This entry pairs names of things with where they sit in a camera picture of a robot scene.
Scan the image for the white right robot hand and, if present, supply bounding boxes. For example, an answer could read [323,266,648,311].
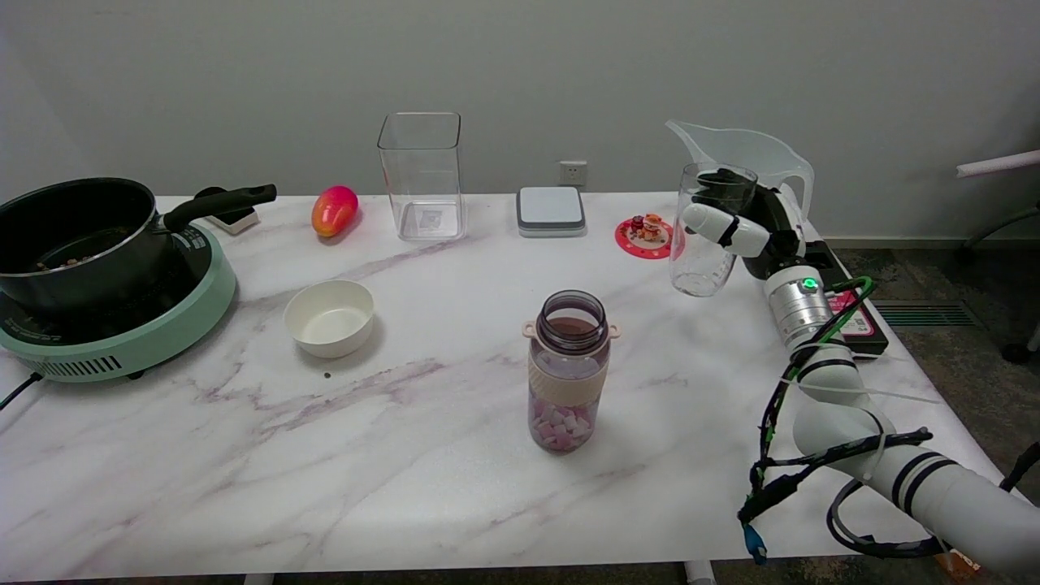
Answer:
[681,167,809,282]

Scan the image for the small clear measuring cup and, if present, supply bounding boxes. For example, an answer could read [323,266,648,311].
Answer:
[669,162,759,297]

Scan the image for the large clear plastic pitcher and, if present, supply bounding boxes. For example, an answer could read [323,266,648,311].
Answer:
[665,119,815,245]

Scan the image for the red coaster with figurines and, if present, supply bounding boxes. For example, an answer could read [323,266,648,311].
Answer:
[614,214,675,260]

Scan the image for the black box pink label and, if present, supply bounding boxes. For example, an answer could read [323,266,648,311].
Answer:
[803,240,889,357]

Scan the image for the grey white kitchen scale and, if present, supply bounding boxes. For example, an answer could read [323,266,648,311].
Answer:
[516,186,587,238]

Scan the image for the floor vent grille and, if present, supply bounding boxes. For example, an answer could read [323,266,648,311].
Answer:
[873,301,980,328]

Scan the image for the bottle with pink candies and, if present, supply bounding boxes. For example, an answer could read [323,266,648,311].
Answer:
[522,290,622,454]

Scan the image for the white pipe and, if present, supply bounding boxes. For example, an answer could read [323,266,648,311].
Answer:
[956,149,1040,179]

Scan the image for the clear square container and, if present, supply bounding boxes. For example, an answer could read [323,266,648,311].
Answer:
[377,112,466,242]

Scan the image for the red orange mango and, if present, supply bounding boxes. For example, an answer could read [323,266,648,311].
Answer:
[312,185,359,238]

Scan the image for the white bowl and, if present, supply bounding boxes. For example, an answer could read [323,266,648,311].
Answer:
[284,279,375,359]

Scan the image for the small white black device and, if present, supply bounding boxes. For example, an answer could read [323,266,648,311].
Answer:
[195,187,261,236]

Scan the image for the green induction cooker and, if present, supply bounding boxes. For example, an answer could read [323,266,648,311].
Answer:
[0,221,237,383]

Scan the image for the black saucepan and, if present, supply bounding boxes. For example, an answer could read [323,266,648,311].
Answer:
[0,177,278,314]

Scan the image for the green cable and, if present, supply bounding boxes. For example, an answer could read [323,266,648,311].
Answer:
[760,276,877,488]

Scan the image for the black cable bundle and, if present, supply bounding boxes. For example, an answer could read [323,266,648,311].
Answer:
[737,429,1040,566]

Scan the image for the black power cord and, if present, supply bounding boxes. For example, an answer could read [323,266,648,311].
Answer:
[0,372,41,411]

